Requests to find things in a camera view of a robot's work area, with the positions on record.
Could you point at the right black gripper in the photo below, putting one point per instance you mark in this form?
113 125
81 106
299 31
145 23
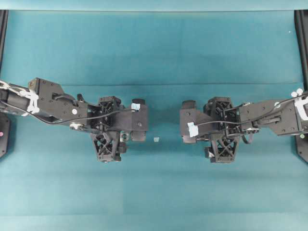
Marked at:
220 110

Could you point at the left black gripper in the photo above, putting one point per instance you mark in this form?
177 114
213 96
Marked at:
110 107

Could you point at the metal washer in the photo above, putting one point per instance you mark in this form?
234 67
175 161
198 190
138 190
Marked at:
124 136

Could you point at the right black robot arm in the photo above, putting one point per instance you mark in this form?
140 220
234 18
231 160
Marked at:
283 117

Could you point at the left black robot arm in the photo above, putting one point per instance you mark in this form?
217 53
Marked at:
48 102

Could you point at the teal table mat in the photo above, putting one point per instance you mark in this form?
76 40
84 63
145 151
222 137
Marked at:
50 179

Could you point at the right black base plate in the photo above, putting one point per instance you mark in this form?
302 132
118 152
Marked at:
302 147

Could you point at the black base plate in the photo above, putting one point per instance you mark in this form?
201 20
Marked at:
5 125
302 147

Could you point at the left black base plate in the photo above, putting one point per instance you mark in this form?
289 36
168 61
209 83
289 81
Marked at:
5 125

